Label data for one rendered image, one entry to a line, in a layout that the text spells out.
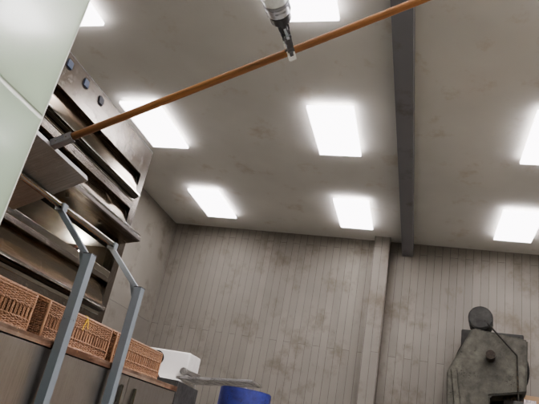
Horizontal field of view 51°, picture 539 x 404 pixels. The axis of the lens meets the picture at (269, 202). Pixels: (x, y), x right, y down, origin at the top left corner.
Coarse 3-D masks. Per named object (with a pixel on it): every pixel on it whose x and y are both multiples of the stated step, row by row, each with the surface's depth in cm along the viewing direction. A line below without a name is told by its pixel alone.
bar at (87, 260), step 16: (48, 192) 239; (64, 208) 249; (80, 240) 239; (112, 240) 291; (80, 256) 237; (96, 256) 237; (80, 272) 231; (128, 272) 282; (80, 288) 228; (80, 304) 229; (64, 320) 223; (128, 320) 270; (64, 336) 220; (128, 336) 267; (64, 352) 221; (48, 368) 216; (112, 368) 261; (48, 384) 213; (112, 384) 258; (48, 400) 213; (112, 400) 257
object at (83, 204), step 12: (60, 192) 299; (72, 192) 299; (84, 192) 302; (72, 204) 312; (84, 204) 312; (96, 204) 313; (84, 216) 326; (96, 216) 327; (108, 216) 327; (108, 228) 342; (120, 228) 343; (120, 240) 360; (132, 240) 360
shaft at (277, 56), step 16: (416, 0) 208; (368, 16) 210; (384, 16) 210; (336, 32) 211; (304, 48) 212; (256, 64) 213; (208, 80) 214; (224, 80) 214; (176, 96) 215; (128, 112) 216; (144, 112) 217; (96, 128) 217
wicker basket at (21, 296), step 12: (0, 276) 200; (0, 288) 200; (12, 288) 206; (24, 288) 212; (0, 300) 201; (12, 300) 221; (24, 300) 212; (36, 300) 219; (0, 312) 201; (12, 312) 219; (24, 312) 217; (12, 324) 207; (24, 324) 213
